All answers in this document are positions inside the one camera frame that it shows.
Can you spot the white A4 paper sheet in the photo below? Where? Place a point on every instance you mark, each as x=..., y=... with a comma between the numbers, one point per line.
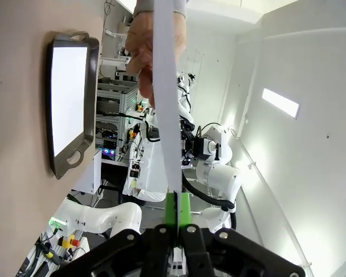
x=167, y=115
x=67, y=101

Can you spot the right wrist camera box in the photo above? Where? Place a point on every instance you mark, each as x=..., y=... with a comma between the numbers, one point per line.
x=200, y=147

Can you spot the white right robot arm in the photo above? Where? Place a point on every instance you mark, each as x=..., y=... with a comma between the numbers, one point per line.
x=219, y=179

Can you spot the white side cabinet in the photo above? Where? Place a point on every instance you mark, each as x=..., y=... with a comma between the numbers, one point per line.
x=89, y=176

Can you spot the brown plastic serving tray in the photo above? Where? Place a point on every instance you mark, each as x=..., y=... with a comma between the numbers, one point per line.
x=91, y=95

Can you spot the white workbench with electronics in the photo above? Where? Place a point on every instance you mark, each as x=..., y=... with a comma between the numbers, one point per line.
x=154, y=173

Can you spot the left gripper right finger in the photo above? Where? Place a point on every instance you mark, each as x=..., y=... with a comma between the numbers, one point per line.
x=199, y=248

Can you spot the computer case with coloured lights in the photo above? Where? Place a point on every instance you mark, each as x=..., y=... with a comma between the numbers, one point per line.
x=109, y=150

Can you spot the aluminium equipment rack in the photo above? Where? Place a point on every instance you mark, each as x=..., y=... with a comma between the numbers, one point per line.
x=112, y=95

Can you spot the person's right hand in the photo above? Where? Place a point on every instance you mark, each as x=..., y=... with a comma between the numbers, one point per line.
x=141, y=52

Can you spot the right forearm in grey sleeve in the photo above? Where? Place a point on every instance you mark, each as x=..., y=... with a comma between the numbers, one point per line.
x=142, y=7

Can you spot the rectangular ceiling light panel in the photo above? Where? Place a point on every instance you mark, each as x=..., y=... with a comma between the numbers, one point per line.
x=281, y=103

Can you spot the yellow red emergency stop button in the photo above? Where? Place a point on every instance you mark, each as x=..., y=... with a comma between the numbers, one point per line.
x=70, y=241

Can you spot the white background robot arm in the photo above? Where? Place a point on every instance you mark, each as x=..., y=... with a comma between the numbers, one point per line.
x=186, y=101

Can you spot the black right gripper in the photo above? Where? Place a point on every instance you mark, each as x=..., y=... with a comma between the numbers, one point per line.
x=187, y=142

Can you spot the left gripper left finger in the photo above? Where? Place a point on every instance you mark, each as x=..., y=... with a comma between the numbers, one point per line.
x=158, y=248

